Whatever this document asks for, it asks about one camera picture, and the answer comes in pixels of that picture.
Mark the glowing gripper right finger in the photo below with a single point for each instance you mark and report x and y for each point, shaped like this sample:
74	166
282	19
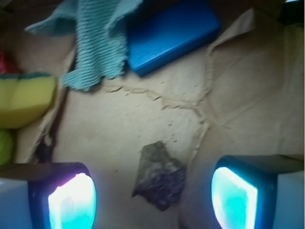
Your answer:
259	192

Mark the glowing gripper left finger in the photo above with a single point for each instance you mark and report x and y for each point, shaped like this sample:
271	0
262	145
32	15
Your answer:
47	196

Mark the grey brown rock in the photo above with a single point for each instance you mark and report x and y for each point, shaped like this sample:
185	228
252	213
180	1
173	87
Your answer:
160	178

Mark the lime green mesh pouf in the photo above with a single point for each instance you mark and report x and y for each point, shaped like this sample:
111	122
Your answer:
6	146

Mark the brown paper bag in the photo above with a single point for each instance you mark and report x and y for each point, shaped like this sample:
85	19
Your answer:
241	95

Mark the yellow green sponge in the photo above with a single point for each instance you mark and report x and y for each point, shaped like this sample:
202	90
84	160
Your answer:
24	98

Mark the red crumpled cloth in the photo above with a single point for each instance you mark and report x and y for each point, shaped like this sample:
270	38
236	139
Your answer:
6	66

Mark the teal terry cloth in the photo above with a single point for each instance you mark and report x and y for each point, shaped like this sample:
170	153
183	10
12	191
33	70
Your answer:
101	34

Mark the blue rectangular block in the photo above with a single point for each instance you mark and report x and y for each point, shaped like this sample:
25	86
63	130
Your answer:
170	34

